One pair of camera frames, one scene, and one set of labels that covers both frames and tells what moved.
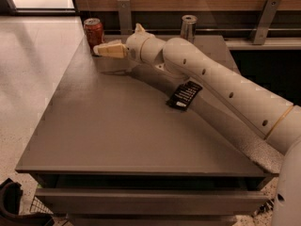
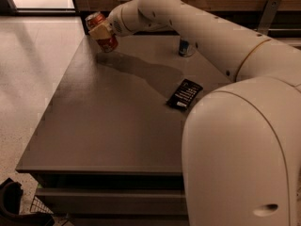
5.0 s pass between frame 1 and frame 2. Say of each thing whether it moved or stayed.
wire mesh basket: stayed
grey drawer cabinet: stayed
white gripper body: moved
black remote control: stayed
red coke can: moved
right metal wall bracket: stayed
